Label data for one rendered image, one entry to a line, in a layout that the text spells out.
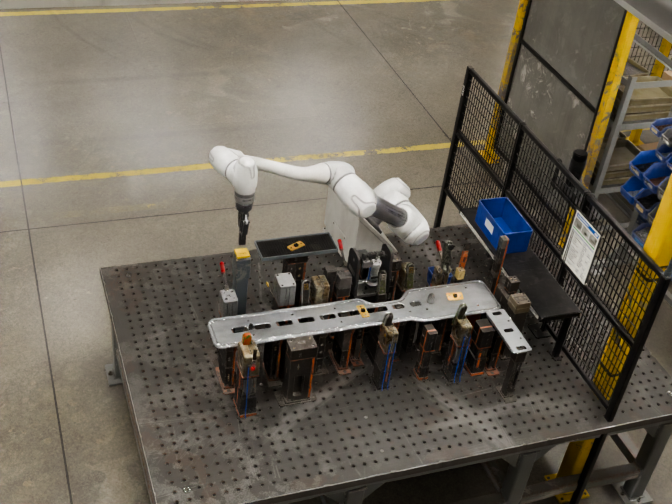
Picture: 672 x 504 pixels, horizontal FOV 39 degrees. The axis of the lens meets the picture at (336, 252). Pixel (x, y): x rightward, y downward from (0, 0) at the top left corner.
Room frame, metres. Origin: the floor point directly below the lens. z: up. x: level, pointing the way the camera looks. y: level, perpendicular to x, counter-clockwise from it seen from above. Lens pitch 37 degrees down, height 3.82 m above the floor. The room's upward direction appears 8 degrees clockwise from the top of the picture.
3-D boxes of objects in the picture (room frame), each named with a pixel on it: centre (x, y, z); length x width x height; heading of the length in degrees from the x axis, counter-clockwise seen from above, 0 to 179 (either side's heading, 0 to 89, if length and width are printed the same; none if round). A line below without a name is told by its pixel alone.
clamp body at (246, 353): (2.93, 0.30, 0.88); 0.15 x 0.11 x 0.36; 24
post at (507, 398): (3.24, -0.88, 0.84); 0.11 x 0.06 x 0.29; 24
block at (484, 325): (3.38, -0.73, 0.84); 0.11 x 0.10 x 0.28; 24
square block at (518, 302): (3.52, -0.89, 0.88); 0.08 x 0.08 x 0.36; 24
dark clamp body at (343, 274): (3.50, -0.05, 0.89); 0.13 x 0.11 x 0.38; 24
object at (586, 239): (3.66, -1.13, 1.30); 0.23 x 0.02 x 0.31; 24
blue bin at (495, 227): (4.05, -0.83, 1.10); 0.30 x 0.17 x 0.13; 23
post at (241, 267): (3.44, 0.42, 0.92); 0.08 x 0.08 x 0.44; 24
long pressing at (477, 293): (3.32, -0.14, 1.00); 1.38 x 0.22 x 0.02; 114
